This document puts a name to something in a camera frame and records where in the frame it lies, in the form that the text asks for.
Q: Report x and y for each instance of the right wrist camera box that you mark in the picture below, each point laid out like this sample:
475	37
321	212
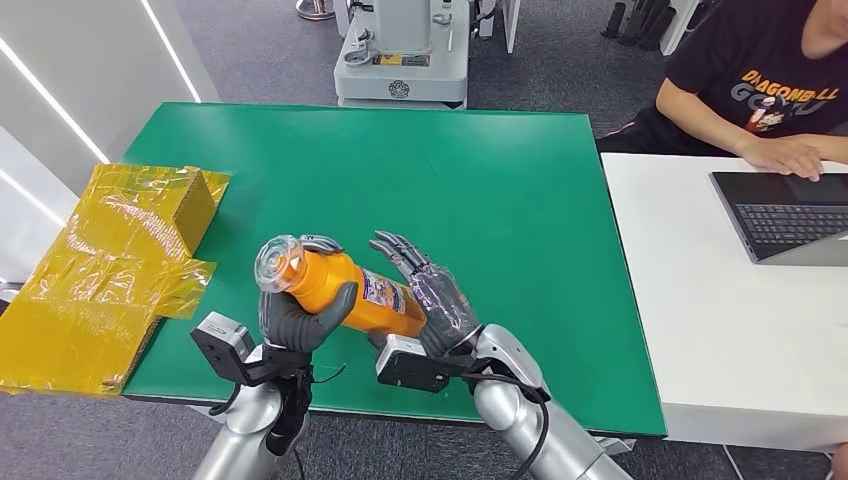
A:
411	368

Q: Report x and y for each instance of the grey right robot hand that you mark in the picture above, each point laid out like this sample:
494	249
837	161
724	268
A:
440	305

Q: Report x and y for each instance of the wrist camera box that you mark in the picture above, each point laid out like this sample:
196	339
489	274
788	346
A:
411	368
222	344

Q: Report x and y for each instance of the dark grey laptop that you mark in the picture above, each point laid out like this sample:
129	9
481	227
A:
782	218

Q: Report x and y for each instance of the white desk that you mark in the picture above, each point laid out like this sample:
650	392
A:
729	318

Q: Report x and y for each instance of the person's hand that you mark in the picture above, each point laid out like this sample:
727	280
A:
785	156

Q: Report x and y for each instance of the black equipment pieces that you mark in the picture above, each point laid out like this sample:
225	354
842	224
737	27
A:
646	23

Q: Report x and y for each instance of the silver chair base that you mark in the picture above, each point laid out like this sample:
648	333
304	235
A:
314	8

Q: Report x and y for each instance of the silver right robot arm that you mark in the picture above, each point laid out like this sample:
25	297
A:
523	411

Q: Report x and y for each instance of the grey machine with column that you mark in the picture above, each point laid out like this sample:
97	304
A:
404	66

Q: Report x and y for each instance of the person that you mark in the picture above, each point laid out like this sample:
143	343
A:
748	60

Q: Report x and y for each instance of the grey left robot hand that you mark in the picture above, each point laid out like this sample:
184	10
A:
298	328

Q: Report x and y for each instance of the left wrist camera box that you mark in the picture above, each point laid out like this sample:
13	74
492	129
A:
222	344

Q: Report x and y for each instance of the orange bottle with clear cap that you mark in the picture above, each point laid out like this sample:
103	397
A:
331	285

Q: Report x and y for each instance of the yellow taped cardboard box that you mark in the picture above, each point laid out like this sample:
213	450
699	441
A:
86	285

